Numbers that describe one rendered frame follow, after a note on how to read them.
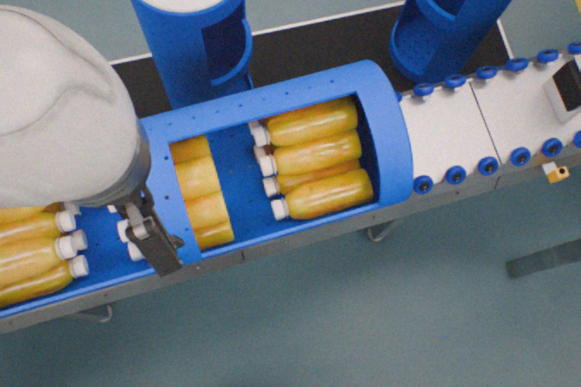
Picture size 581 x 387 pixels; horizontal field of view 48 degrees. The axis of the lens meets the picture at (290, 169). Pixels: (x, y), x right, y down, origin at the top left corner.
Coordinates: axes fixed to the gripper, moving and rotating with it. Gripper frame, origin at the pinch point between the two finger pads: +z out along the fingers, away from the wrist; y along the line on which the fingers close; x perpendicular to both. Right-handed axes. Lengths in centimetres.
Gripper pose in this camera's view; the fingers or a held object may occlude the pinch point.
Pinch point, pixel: (147, 192)
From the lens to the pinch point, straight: 75.1
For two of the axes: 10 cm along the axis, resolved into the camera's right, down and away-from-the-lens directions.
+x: 9.1, -4.0, 0.9
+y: 4.1, 9.0, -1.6
